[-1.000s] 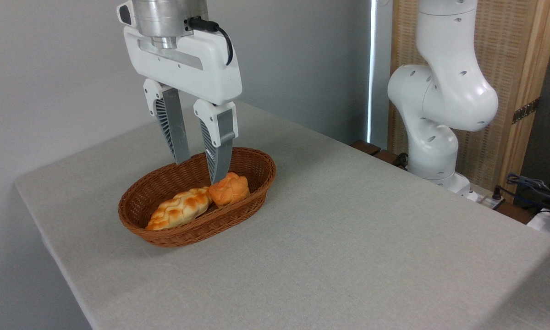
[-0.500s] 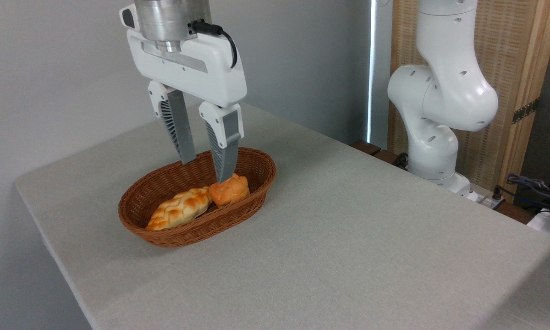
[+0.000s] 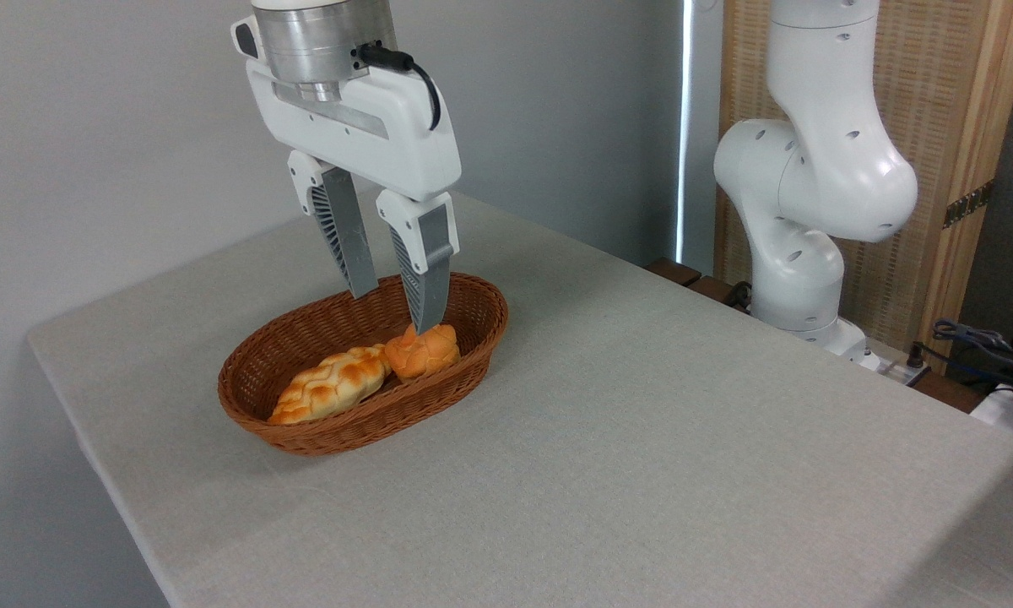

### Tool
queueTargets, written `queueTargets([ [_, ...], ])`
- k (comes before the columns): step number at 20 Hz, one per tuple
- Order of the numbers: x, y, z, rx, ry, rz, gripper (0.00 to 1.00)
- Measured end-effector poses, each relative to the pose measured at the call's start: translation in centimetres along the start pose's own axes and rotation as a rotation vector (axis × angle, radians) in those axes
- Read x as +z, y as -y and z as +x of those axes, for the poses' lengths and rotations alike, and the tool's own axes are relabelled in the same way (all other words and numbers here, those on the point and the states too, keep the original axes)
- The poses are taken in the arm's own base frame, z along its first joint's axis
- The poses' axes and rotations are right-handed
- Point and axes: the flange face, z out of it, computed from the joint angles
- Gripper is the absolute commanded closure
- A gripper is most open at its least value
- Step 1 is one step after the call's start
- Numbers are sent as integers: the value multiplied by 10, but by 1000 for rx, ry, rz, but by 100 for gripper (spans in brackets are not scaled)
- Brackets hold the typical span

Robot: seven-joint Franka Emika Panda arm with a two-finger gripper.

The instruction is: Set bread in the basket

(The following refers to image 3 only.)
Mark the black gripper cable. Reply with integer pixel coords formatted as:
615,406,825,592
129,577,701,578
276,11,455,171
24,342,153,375
356,42,442,132

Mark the brown wicker oval basket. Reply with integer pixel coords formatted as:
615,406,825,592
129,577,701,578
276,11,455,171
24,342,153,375
217,271,510,457

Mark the wooden rattan folding screen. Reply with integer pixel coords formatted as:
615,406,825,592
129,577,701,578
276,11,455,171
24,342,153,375
716,0,1013,372

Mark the white box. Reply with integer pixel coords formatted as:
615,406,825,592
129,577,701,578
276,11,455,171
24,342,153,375
969,384,1013,448

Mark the braided golden bread loaf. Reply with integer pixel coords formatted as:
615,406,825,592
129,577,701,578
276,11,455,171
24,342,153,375
268,343,392,426

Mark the grey blue cable bundle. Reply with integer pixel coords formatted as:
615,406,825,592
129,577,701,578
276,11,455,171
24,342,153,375
931,319,1013,391

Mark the dark metal screen hinge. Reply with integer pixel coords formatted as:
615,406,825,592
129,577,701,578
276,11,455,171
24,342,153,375
943,180,994,230

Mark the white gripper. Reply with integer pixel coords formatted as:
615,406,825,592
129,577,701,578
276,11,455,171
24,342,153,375
231,15,463,335

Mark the round orange bread roll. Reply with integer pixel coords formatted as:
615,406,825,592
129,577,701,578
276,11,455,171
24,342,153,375
384,323,462,381

